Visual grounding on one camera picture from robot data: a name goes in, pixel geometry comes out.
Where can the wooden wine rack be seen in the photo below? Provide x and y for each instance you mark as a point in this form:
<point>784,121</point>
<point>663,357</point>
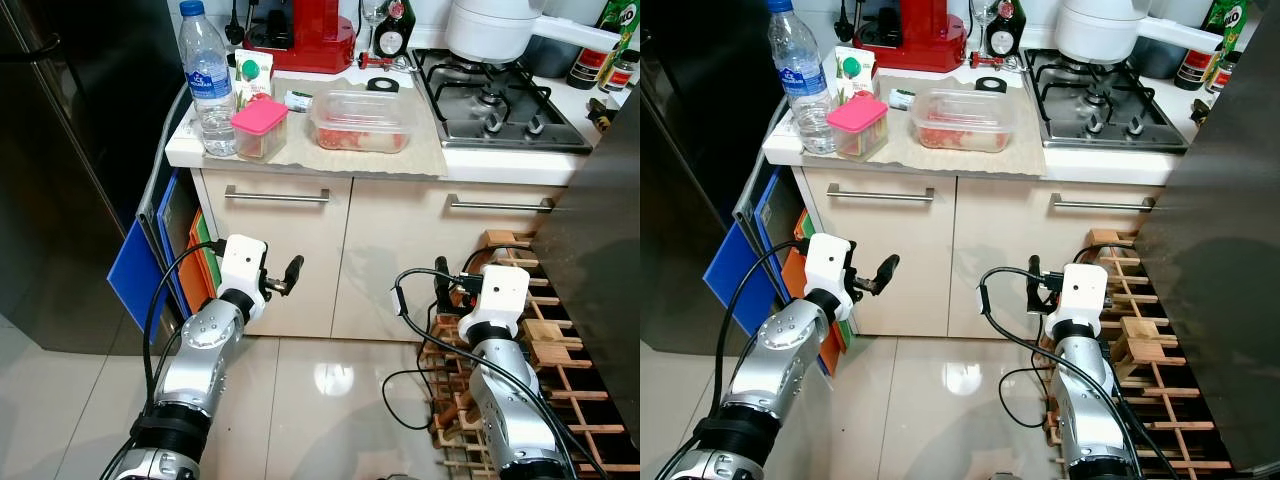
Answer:
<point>545,335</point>
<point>1140,345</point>

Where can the round black bottle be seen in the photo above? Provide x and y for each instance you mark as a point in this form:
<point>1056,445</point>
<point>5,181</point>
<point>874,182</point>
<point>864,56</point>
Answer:
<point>1005,40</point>
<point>393,42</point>

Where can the small white green carton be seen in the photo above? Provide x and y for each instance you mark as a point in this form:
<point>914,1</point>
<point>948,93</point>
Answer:
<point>853,70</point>
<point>252,75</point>

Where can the dark sauce bottle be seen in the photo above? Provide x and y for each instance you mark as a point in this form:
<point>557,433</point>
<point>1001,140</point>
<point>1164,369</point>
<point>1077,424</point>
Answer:
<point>583,70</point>
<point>1192,70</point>

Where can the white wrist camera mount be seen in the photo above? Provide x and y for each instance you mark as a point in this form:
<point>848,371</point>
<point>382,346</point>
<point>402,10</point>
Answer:
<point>242,265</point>
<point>828,262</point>
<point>503,290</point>
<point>1082,290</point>

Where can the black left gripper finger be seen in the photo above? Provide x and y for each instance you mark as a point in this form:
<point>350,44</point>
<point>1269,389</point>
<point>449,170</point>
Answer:
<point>294,270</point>
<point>888,270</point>

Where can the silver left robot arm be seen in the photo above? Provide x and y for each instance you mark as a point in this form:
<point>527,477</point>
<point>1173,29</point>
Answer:
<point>200,350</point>
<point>790,350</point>

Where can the glossy black refrigerator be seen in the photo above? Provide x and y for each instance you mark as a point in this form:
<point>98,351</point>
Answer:
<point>70,180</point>
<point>690,200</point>

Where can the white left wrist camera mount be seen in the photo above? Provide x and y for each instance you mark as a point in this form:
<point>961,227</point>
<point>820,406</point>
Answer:
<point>828,262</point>
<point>242,265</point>

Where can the clear plastic food container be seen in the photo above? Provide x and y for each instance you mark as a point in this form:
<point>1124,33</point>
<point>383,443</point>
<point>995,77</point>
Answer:
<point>362,125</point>
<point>965,125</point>

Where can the small white green packet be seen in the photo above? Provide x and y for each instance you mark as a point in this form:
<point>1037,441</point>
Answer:
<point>902,98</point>
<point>298,99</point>

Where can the steel gas hob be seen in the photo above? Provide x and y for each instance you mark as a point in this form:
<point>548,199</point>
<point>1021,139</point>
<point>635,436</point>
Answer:
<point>500,120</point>
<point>1100,125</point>

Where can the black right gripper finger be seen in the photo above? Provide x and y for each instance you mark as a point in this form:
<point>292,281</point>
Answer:
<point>1034,272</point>
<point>442,273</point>

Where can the red coffee machine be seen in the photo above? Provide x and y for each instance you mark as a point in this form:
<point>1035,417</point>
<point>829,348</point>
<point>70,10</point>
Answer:
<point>315,35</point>
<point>925,35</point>

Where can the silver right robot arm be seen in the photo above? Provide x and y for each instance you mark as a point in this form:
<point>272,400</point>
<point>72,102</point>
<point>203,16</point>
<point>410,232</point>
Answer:
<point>1085,410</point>
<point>510,410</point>

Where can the black tape roll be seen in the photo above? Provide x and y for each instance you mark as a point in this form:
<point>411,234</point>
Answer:
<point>978,85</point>
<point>370,85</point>

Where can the pink-lidded food container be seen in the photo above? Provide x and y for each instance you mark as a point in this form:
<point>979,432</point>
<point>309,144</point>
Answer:
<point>260,117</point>
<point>858,113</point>

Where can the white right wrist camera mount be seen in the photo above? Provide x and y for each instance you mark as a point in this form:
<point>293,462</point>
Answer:
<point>503,290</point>
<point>1082,290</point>

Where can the white saucepan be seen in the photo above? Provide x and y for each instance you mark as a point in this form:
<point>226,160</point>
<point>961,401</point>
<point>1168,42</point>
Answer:
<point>1095,30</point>
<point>490,30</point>

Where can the clear blue-capped water bottle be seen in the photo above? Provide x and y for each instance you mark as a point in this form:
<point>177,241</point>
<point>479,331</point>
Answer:
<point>210,90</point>
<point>803,85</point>

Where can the small red-labelled jar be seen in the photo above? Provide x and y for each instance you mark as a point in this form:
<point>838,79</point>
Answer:
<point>620,75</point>
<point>1218,75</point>

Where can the beige counter mat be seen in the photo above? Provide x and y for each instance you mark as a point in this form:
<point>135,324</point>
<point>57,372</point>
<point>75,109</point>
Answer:
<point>330,165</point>
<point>935,165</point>

